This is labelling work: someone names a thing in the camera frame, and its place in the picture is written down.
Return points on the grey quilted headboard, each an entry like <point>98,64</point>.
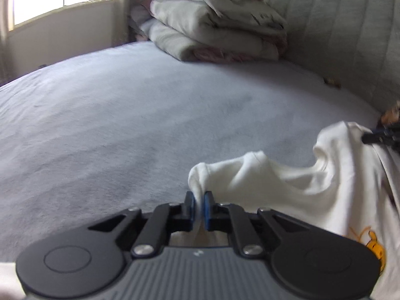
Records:
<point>355,42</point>

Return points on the folded grey pink quilt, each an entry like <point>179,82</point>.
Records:
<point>212,30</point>

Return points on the grey bed sheet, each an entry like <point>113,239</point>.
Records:
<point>95,134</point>

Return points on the cream long sleeve sweatshirt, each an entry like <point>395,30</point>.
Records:
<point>351,190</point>

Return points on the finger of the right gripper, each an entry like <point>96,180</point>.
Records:
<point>375,137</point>

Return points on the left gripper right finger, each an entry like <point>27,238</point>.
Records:
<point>235,223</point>

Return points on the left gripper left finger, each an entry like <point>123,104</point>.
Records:
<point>165,220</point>

